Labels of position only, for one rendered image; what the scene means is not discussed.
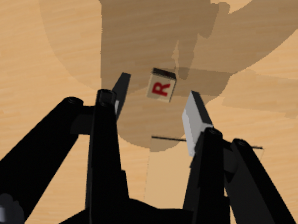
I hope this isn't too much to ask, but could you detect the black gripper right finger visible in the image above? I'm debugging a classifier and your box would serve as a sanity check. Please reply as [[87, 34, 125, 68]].
[[182, 90, 296, 224]]

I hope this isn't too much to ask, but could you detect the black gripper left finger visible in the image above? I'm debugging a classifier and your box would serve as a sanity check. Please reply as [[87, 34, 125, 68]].
[[0, 72, 135, 224]]

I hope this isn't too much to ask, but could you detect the tan block with red letter r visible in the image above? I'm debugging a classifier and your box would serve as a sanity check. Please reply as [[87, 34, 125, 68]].
[[145, 68, 177, 103]]

